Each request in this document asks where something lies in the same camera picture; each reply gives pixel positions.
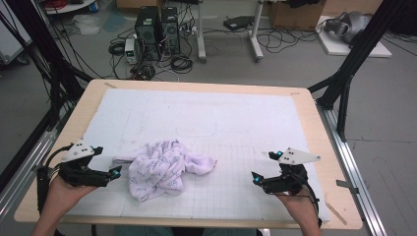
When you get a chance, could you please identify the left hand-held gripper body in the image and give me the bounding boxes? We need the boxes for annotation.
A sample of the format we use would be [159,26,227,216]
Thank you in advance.
[58,140,113,189]

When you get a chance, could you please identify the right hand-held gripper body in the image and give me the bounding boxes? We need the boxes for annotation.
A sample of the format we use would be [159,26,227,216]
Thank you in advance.
[261,147,323,197]

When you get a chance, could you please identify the pale pink patterned towel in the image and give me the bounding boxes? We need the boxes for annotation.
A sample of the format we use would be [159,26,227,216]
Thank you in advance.
[111,139,218,203]

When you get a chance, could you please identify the person's right hand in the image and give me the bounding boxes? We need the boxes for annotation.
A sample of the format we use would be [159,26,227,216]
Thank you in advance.
[274,191,319,228]

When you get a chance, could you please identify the thin wooden stick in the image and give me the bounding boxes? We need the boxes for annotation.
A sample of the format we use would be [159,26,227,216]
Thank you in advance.
[324,199,348,226]

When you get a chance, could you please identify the grey tape strip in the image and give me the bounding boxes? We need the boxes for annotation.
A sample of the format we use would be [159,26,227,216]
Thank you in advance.
[335,179,360,196]

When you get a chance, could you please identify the person's teal trousers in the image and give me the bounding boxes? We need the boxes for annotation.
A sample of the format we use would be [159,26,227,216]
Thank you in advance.
[112,225,259,236]

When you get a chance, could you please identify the white foam mat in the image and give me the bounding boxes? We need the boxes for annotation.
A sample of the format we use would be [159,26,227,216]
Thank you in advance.
[66,88,331,223]

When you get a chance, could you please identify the white power supply unit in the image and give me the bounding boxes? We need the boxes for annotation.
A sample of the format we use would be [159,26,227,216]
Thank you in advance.
[124,36,140,66]

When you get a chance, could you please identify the white floor board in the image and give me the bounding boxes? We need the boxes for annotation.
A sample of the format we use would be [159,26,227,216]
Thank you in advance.
[316,15,393,60]

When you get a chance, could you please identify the large black computer tower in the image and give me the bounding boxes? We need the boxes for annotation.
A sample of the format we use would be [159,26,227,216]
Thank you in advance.
[134,5,162,62]

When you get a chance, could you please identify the flat black device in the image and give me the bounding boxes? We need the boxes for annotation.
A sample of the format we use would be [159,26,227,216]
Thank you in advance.
[222,15,256,31]

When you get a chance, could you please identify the white desk stand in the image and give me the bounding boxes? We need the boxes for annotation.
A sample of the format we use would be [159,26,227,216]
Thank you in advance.
[196,0,266,64]

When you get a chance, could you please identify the cardboard box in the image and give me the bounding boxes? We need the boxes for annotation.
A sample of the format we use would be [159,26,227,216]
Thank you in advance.
[268,0,327,32]

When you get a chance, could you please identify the slim black computer tower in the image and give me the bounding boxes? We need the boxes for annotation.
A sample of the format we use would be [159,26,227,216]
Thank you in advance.
[159,6,182,55]

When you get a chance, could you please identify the white round table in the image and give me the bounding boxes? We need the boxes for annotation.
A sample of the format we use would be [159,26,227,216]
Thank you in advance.
[43,0,98,16]

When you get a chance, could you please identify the grey headset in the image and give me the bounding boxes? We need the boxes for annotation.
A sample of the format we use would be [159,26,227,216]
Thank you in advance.
[324,11,374,44]

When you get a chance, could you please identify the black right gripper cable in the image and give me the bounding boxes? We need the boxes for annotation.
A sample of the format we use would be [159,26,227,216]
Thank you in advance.
[293,170,324,229]

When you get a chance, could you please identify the aluminium rail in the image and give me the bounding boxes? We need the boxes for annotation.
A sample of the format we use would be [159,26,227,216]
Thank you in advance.
[316,100,388,236]
[0,107,72,224]

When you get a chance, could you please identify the coiled black cable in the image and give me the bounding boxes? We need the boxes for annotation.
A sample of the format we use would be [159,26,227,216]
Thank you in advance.
[107,40,127,57]
[169,54,195,75]

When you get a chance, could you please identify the loose black floor cables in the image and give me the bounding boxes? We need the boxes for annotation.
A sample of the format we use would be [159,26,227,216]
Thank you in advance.
[256,27,320,55]

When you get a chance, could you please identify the black metal frame strut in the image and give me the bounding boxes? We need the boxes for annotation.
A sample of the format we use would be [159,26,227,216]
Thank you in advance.
[0,0,95,133]
[307,0,411,143]

